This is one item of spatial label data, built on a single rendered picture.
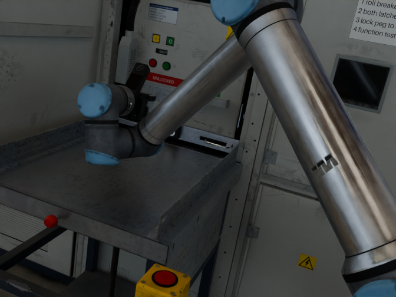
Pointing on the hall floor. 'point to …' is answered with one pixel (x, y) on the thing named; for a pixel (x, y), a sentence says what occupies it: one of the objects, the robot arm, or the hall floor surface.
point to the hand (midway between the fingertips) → (152, 95)
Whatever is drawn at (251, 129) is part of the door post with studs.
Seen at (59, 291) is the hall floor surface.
